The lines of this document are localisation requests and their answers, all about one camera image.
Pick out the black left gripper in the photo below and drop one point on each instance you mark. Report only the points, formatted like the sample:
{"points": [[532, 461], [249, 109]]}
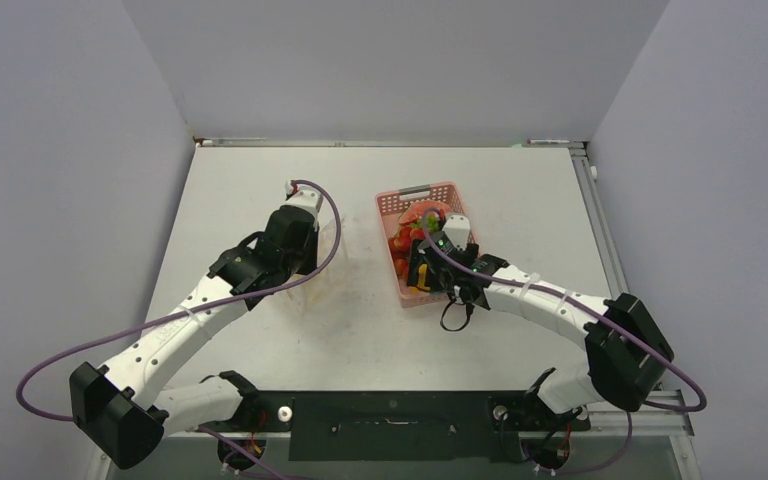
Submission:
{"points": [[312, 240]]}

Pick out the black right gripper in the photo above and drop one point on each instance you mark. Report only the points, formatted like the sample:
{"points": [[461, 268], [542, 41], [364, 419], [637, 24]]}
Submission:
{"points": [[432, 280]]}

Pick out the pink plastic basket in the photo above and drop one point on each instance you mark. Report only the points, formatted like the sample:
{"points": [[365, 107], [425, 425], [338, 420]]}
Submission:
{"points": [[391, 205]]}

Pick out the yellow bell pepper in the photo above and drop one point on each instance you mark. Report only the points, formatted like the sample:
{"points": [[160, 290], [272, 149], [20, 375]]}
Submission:
{"points": [[416, 280]]}

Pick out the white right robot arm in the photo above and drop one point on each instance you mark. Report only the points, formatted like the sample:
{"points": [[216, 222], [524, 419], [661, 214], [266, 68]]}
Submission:
{"points": [[571, 315]]}

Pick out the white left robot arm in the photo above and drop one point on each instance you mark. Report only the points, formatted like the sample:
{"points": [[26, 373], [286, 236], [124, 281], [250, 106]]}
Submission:
{"points": [[125, 405]]}

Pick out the red strawberry cluster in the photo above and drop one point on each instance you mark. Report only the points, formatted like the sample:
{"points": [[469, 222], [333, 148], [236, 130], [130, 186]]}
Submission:
{"points": [[400, 245]]}

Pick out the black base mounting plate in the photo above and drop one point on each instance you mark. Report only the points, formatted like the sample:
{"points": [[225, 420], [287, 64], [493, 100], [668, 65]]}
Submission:
{"points": [[399, 425]]}

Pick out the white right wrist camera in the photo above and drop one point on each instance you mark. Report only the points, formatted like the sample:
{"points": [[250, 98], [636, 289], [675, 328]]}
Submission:
{"points": [[455, 234]]}

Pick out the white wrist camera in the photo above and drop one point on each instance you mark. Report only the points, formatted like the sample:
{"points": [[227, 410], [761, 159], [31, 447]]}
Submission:
{"points": [[455, 234], [306, 198]]}

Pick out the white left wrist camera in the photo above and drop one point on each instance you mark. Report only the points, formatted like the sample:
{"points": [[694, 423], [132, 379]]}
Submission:
{"points": [[306, 198]]}

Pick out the aluminium rail frame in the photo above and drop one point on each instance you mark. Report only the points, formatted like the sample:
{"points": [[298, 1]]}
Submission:
{"points": [[628, 324]]}

